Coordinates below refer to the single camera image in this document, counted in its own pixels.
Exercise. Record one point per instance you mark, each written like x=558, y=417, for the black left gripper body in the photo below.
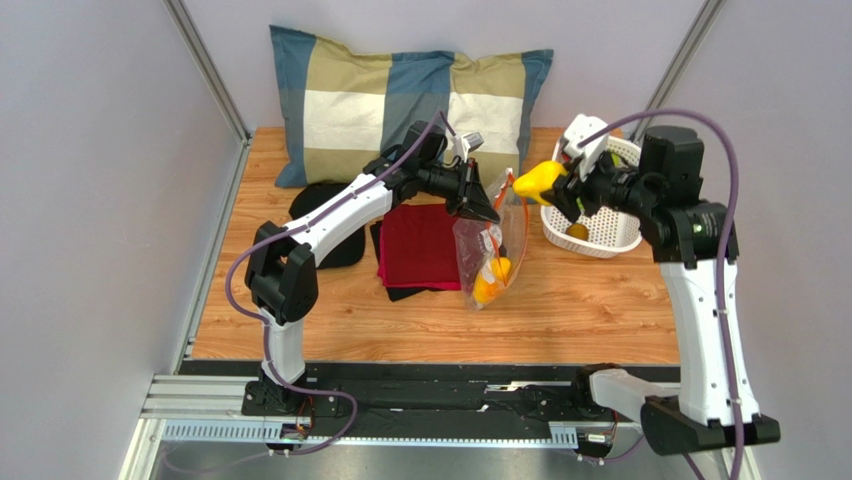
x=448, y=185

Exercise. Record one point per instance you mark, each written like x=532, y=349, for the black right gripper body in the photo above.
x=579, y=192

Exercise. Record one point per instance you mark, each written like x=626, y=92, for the yellow pear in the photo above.
x=537, y=183

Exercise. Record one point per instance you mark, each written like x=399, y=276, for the grey toy fish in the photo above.
x=471, y=239

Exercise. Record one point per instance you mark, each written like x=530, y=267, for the clear zip bag orange zipper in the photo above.
x=508, y=237

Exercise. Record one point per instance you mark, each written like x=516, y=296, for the orange yellow mango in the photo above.
x=491, y=280

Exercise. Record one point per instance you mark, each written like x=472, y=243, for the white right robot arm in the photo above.
x=696, y=253

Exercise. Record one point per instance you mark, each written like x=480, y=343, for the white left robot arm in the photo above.
x=283, y=260

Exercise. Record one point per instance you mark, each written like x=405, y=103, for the brown kiwi fruit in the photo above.
x=578, y=231

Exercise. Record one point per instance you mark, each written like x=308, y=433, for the white perforated plastic basket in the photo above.
x=612, y=233

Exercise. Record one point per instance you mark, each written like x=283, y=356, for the dark red folded cloth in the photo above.
x=417, y=248

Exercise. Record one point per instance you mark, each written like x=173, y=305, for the black folded cloth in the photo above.
x=395, y=294

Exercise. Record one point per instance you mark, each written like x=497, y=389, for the blue beige checkered pillow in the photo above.
x=342, y=109

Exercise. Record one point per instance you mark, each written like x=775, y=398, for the black cap with letter R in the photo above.
x=351, y=250

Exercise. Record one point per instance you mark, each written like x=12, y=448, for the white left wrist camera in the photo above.
x=464, y=144

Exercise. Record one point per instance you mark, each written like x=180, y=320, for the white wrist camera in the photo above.
x=464, y=144
x=581, y=145

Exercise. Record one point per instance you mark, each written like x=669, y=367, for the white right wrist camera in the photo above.
x=581, y=145

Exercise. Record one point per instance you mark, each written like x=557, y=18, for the right aluminium corner post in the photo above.
x=690, y=44

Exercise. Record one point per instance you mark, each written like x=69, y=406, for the aluminium corner post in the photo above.
x=203, y=59
x=690, y=44

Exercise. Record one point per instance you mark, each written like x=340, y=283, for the left aluminium corner post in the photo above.
x=203, y=59

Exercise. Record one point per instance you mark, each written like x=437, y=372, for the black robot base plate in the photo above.
x=424, y=401

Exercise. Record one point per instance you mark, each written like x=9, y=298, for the aluminium frame rail base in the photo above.
x=204, y=410

